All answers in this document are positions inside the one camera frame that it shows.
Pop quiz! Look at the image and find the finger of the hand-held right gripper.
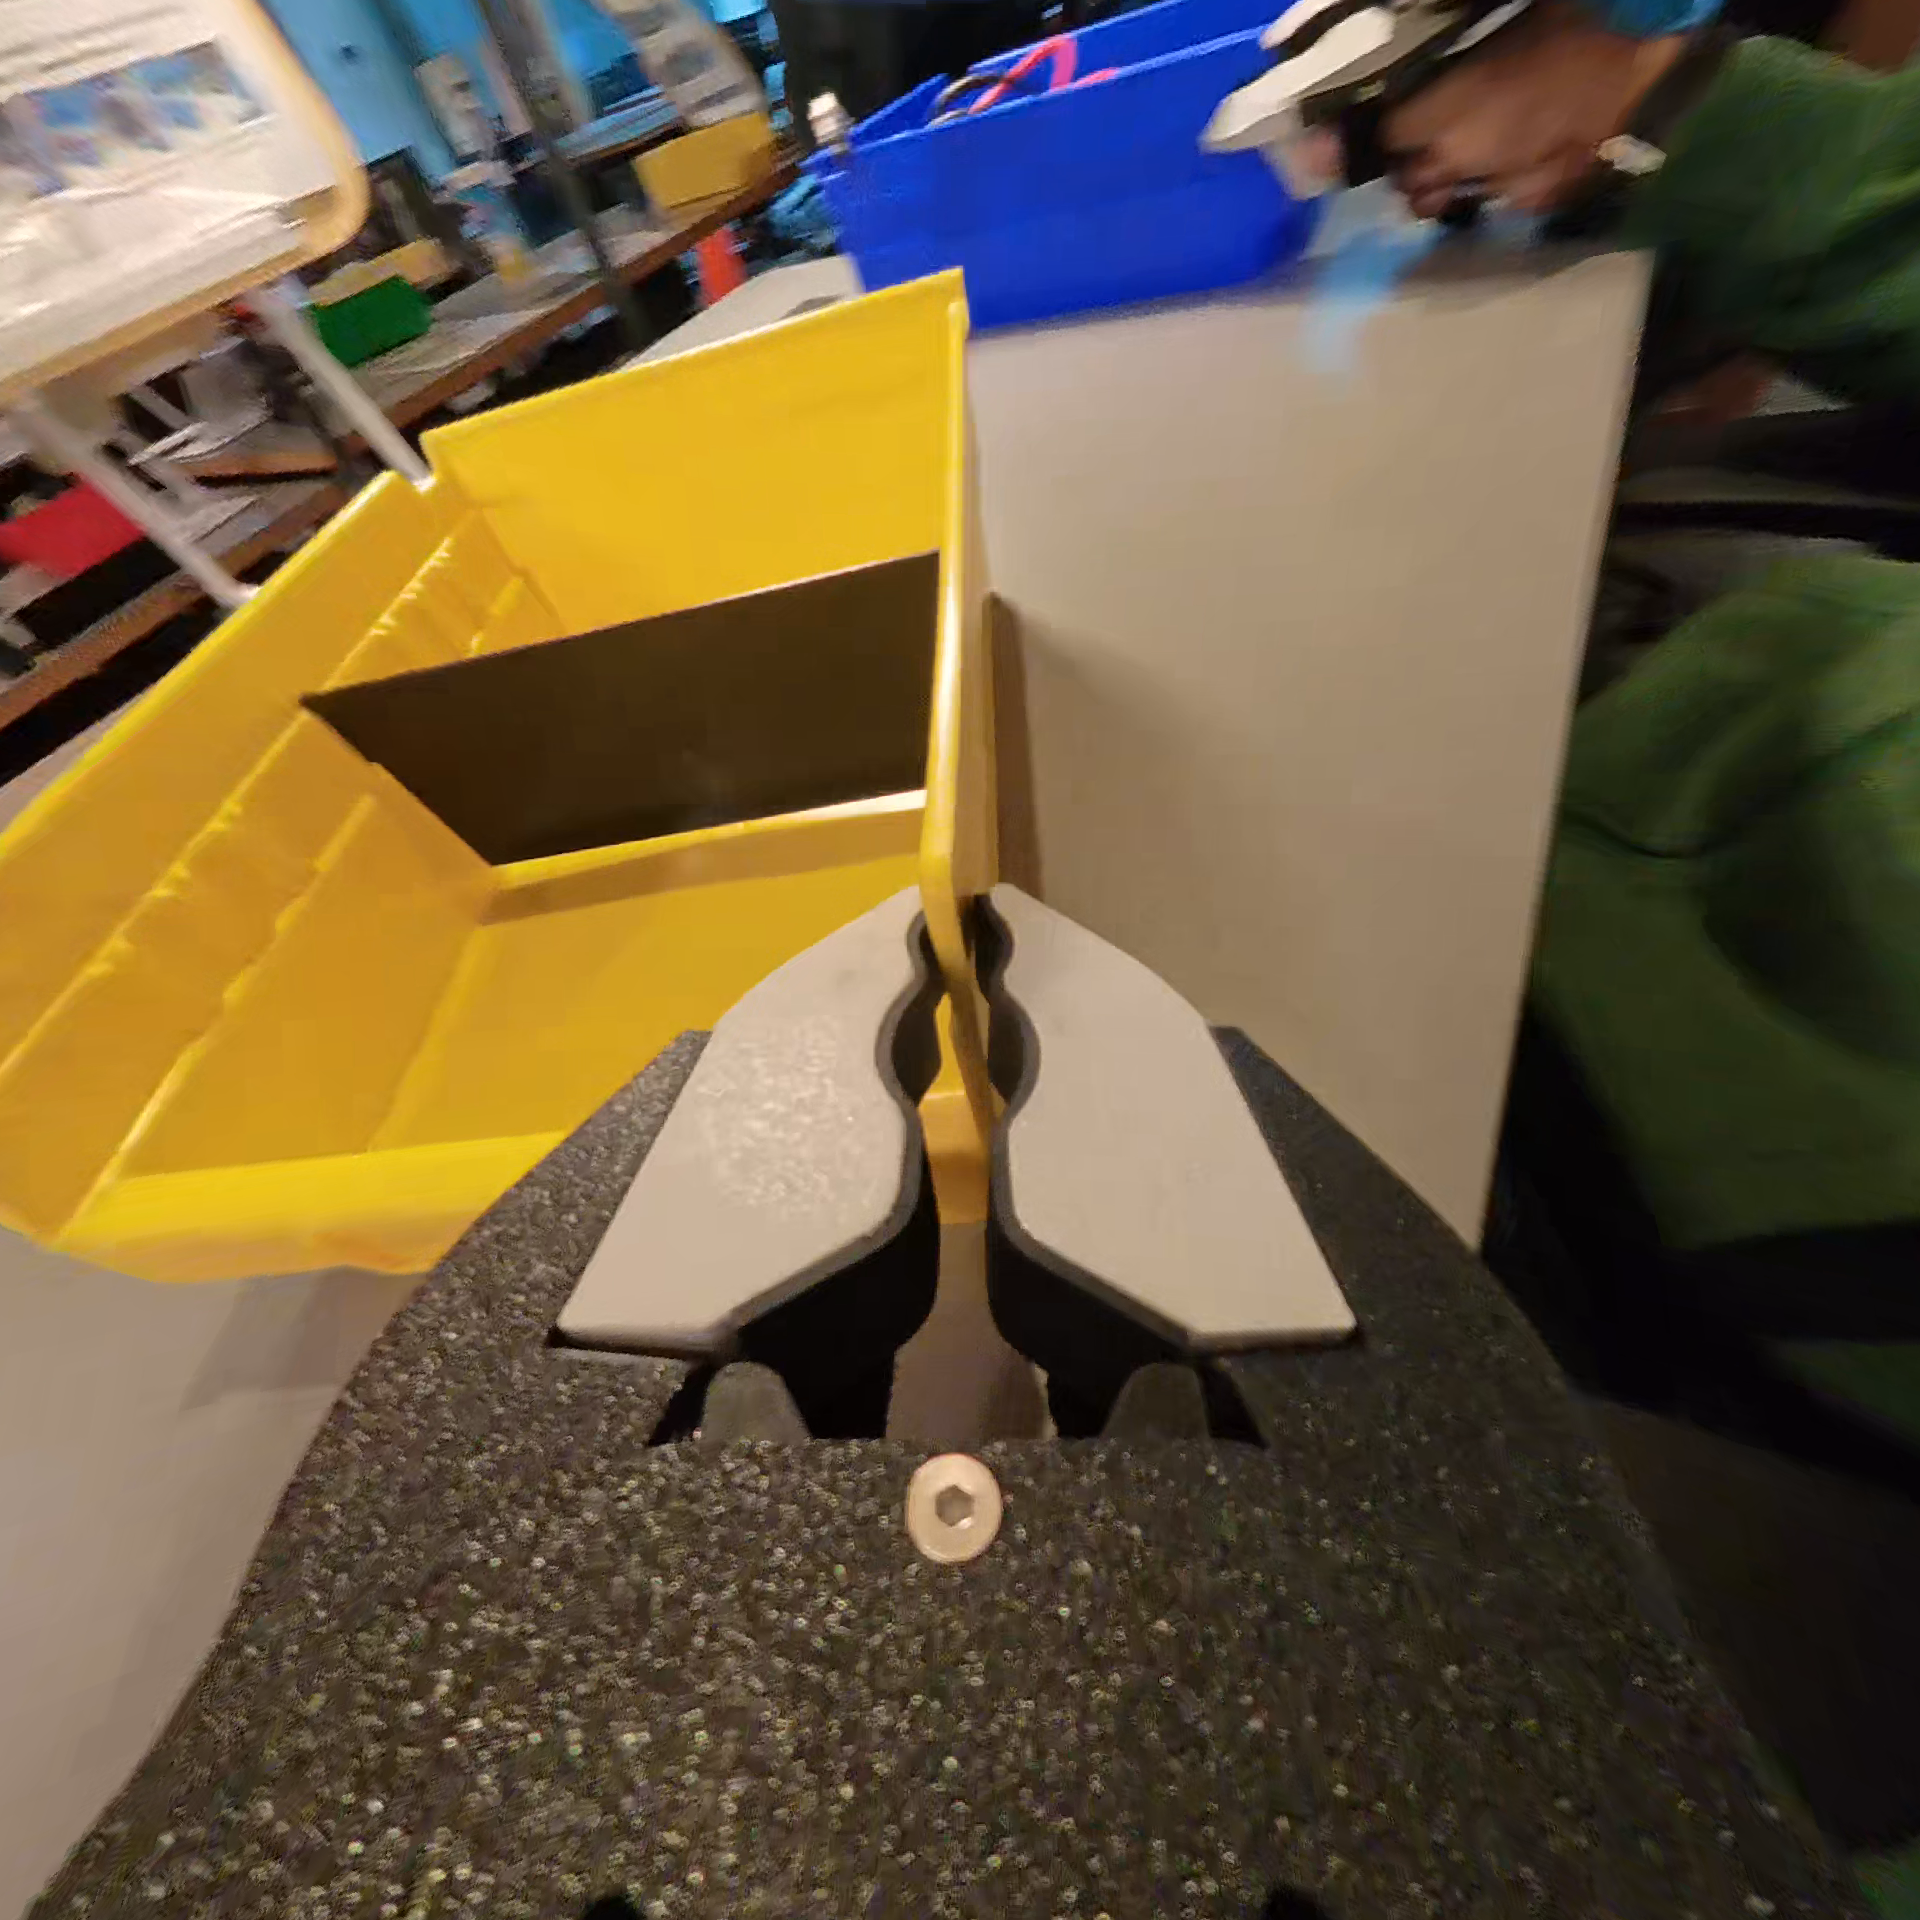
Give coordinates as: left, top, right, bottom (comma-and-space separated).
1199, 29, 1404, 154
1266, 0, 1450, 53

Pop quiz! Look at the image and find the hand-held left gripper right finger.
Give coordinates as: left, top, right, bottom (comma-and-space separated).
971, 882, 1363, 1354

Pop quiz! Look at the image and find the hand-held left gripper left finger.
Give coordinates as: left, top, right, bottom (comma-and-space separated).
553, 884, 943, 1354

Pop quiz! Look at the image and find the yellow plastic bin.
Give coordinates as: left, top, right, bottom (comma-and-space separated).
0, 270, 1003, 1288

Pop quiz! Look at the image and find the person's right forearm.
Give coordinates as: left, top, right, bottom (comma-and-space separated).
1611, 29, 1920, 408

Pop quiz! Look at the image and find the blue plastic bin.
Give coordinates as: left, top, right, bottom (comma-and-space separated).
814, 0, 1359, 331

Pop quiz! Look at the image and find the black bin divider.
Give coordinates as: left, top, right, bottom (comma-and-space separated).
299, 551, 947, 870

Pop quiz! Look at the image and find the small yellow bin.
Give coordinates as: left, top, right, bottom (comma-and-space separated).
630, 113, 781, 214

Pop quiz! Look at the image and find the small green bin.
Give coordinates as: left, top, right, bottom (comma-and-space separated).
307, 274, 438, 365

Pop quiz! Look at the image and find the small red bin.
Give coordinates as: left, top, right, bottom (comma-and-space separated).
0, 487, 140, 580

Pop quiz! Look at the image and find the instruction sheet stand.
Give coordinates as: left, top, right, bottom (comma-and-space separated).
0, 0, 438, 608

